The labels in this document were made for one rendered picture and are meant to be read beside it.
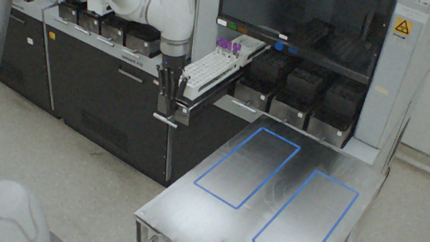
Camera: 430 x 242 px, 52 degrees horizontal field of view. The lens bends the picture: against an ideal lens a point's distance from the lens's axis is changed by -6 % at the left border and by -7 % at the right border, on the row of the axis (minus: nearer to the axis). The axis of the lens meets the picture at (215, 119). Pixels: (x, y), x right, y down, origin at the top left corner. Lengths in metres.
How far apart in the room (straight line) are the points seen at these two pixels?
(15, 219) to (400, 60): 1.17
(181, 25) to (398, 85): 0.71
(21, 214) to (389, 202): 2.05
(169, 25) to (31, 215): 0.67
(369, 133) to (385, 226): 0.93
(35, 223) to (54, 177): 1.44
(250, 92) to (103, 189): 1.02
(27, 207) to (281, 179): 0.68
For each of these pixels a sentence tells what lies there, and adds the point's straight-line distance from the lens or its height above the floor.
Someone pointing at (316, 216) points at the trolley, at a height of 0.82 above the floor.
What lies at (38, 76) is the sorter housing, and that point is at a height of 0.30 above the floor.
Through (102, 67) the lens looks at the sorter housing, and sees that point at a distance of 2.22.
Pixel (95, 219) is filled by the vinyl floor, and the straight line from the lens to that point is 2.26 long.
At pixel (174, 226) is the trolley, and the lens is 1.16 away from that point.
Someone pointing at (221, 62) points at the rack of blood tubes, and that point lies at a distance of 1.72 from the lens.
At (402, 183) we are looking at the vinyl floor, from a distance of 2.82.
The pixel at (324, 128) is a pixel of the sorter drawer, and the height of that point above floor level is 0.79.
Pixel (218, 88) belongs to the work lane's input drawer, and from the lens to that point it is 1.67.
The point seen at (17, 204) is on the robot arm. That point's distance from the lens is 1.03.
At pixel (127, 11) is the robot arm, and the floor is 1.13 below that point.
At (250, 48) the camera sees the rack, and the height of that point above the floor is 0.86.
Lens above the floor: 1.70
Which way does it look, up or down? 36 degrees down
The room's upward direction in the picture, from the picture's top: 8 degrees clockwise
